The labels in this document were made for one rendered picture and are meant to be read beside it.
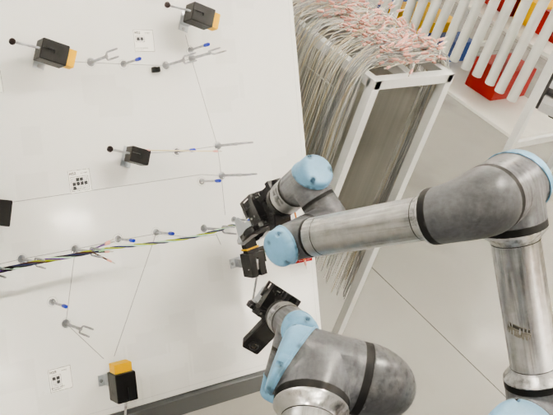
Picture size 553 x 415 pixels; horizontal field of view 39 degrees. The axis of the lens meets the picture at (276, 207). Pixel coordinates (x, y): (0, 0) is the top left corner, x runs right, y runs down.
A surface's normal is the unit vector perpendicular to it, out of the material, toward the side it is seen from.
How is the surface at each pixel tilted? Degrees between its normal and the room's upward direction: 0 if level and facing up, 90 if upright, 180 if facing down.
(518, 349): 94
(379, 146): 90
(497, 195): 44
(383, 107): 90
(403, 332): 0
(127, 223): 54
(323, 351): 13
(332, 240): 94
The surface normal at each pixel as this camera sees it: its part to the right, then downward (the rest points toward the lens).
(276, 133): 0.58, 0.01
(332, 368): 0.42, -0.59
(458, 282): 0.26, -0.80
